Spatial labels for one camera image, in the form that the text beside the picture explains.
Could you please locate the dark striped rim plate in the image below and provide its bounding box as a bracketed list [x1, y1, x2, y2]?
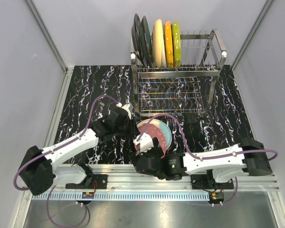
[131, 13, 145, 66]

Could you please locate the orange polka dot plate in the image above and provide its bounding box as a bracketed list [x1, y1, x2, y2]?
[163, 20, 174, 68]

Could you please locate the yellow plate with drawing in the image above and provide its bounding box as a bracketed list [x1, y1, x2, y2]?
[152, 19, 162, 68]

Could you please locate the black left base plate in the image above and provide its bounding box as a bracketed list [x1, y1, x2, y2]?
[65, 174, 108, 190]

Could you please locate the steel wire dish rack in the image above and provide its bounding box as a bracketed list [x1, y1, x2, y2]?
[131, 29, 227, 116]

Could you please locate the yellow wavy plate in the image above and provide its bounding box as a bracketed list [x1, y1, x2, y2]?
[171, 20, 181, 68]

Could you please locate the blue glazed plate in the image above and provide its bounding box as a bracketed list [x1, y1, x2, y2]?
[140, 16, 154, 68]

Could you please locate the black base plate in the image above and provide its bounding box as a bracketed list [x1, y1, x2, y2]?
[65, 174, 108, 190]
[190, 174, 234, 191]

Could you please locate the aluminium front rail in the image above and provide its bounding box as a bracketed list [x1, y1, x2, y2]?
[54, 164, 279, 191]

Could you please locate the cream and blue leaf plate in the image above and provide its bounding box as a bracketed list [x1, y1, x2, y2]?
[133, 118, 173, 152]

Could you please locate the cream plate with bear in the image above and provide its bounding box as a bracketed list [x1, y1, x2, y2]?
[161, 39, 167, 68]

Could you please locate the slotted cable duct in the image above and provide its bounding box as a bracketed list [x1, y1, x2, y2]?
[32, 190, 209, 201]

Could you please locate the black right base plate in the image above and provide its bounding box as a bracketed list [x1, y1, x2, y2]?
[190, 174, 234, 191]

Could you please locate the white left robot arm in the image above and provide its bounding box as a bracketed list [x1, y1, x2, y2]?
[19, 108, 139, 196]

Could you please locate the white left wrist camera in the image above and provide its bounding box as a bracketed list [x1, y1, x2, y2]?
[116, 103, 133, 119]

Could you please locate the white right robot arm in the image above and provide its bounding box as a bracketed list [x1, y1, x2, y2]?
[129, 138, 273, 189]

